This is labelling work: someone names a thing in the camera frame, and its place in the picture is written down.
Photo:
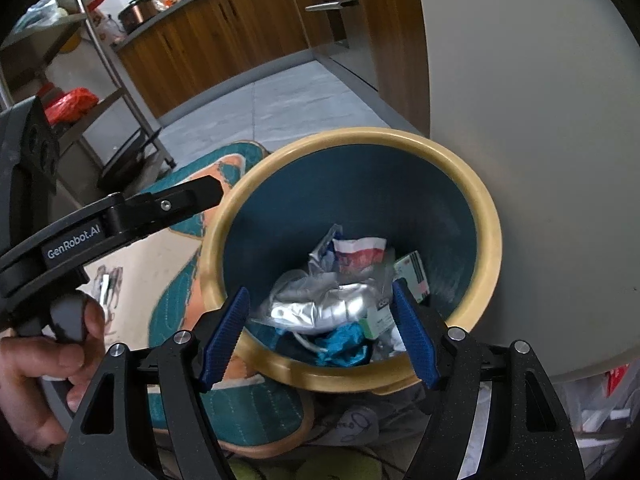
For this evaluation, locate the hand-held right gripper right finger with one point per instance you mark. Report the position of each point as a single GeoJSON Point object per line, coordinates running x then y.
{"type": "Point", "coordinates": [415, 335]}

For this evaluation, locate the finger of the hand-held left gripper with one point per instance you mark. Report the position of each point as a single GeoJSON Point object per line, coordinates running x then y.
{"type": "Point", "coordinates": [170, 205]}

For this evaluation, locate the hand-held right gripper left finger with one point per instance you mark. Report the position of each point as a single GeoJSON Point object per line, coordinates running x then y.
{"type": "Point", "coordinates": [227, 330]}

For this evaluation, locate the white tissue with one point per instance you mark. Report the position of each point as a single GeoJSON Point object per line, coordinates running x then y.
{"type": "Point", "coordinates": [390, 345]}

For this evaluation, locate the white cardboard box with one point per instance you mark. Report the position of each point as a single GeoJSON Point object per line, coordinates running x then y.
{"type": "Point", "coordinates": [407, 272]}

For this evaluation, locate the blue face mask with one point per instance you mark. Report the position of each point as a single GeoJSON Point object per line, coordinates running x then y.
{"type": "Point", "coordinates": [345, 342]}

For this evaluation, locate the silver foil pack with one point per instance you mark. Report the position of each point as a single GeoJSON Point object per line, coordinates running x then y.
{"type": "Point", "coordinates": [320, 310]}

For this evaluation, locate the red and white wrapper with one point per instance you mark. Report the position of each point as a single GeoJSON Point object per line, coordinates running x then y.
{"type": "Point", "coordinates": [357, 255]}

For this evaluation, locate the clear plastic wrapper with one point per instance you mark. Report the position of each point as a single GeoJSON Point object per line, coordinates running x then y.
{"type": "Point", "coordinates": [325, 250]}

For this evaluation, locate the blue bin with yellow rim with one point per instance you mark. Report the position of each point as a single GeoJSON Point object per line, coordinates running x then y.
{"type": "Point", "coordinates": [350, 185]}

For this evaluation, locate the person's left hand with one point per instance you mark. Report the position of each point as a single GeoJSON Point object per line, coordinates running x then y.
{"type": "Point", "coordinates": [35, 385]}

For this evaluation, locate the black tray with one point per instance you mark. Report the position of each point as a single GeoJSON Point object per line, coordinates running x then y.
{"type": "Point", "coordinates": [130, 160]}

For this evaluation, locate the teal and orange rug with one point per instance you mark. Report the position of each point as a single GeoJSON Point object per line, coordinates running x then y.
{"type": "Point", "coordinates": [175, 300]}

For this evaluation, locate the white patterned paper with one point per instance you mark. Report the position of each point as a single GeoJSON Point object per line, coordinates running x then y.
{"type": "Point", "coordinates": [350, 425]}

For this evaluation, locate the yellow-green tennis ball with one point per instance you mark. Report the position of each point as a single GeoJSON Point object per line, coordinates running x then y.
{"type": "Point", "coordinates": [250, 472]}
{"type": "Point", "coordinates": [340, 470]}

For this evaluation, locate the metal shelf rack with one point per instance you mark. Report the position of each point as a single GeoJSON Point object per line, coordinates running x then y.
{"type": "Point", "coordinates": [107, 60]}

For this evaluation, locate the wooden kitchen cabinet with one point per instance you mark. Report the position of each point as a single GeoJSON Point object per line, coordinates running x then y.
{"type": "Point", "coordinates": [210, 35]}

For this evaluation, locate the dark cooking pot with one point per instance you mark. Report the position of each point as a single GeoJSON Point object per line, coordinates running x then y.
{"type": "Point", "coordinates": [136, 12]}

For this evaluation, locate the clear plastic bag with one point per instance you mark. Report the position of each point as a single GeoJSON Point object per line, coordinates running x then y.
{"type": "Point", "coordinates": [600, 405]}

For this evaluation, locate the translucent plastic bag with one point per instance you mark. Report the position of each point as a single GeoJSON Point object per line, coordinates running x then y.
{"type": "Point", "coordinates": [37, 15]}

